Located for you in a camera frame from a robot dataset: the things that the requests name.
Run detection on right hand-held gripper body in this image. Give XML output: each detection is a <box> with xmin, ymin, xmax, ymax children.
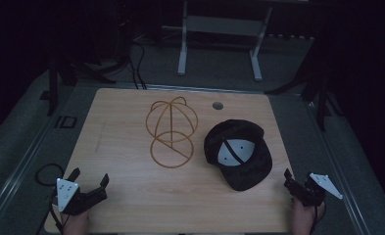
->
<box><xmin>290</xmin><ymin>172</ymin><xmax>344</xmax><ymax>208</ymax></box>

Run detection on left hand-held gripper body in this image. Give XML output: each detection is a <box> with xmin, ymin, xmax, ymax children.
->
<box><xmin>51</xmin><ymin>177</ymin><xmax>109</xmax><ymax>216</ymax></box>

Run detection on black baseball cap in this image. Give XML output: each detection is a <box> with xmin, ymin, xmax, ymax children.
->
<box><xmin>203</xmin><ymin>118</ymin><xmax>273</xmax><ymax>192</ymax></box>

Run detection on golden wire hat stand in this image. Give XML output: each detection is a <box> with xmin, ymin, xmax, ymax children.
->
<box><xmin>145</xmin><ymin>96</ymin><xmax>199</xmax><ymax>169</ymax></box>

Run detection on person's left hand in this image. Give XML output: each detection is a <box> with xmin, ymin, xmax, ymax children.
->
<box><xmin>61</xmin><ymin>209</ymin><xmax>90</xmax><ymax>235</ymax></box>

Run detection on person's right hand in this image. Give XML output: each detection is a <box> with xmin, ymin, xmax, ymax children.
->
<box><xmin>289</xmin><ymin>197</ymin><xmax>326</xmax><ymax>235</ymax></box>

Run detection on black tripod stand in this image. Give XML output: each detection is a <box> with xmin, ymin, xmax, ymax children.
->
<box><xmin>265</xmin><ymin>35</ymin><xmax>345</xmax><ymax>133</ymax></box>
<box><xmin>39</xmin><ymin>48</ymin><xmax>118</xmax><ymax>118</ymax></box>

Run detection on black cable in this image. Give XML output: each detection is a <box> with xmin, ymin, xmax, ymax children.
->
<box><xmin>34</xmin><ymin>163</ymin><xmax>66</xmax><ymax>188</ymax></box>

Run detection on black floor bracket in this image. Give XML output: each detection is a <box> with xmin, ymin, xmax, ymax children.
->
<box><xmin>54</xmin><ymin>115</ymin><xmax>78</xmax><ymax>129</ymax></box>

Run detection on black cables on floor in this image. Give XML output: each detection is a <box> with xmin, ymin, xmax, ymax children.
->
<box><xmin>126</xmin><ymin>38</ymin><xmax>149</xmax><ymax>90</ymax></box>

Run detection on white metal desk frame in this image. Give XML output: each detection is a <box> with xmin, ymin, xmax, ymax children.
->
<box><xmin>162</xmin><ymin>0</ymin><xmax>274</xmax><ymax>82</ymax></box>

